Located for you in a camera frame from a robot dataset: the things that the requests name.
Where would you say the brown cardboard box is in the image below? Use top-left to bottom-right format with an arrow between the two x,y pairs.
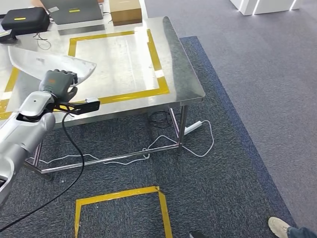
109,0 -> 143,27

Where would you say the thin black cord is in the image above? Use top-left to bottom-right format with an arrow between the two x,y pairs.
33,31 -> 51,52

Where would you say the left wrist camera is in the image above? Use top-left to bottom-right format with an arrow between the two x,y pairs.
63,97 -> 101,116

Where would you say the white display plinth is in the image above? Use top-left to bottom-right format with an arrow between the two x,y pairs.
229,0 -> 301,16

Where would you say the black power adapter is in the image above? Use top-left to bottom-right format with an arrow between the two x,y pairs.
0,29 -> 18,43

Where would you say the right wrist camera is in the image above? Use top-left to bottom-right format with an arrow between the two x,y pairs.
189,230 -> 208,238

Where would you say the black zip case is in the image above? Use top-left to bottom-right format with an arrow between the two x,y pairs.
1,6 -> 50,36

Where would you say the white power cable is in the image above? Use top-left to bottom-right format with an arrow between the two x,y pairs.
26,119 -> 215,167

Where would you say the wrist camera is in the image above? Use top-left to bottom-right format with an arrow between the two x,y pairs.
63,97 -> 101,116
189,230 -> 208,238

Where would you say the person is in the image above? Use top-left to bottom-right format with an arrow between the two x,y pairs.
268,217 -> 317,238

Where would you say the grey laptop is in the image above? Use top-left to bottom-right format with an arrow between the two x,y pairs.
40,0 -> 106,36

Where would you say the white plastic car part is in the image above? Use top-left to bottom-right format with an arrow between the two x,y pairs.
7,46 -> 97,88

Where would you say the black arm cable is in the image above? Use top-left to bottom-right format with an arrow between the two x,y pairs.
0,112 -> 85,232

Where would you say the white power strip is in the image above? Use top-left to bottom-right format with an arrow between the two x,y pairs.
183,120 -> 203,136

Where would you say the steel workbench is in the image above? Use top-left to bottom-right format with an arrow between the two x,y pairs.
0,15 -> 206,181

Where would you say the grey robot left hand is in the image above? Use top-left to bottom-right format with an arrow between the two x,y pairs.
38,69 -> 78,103

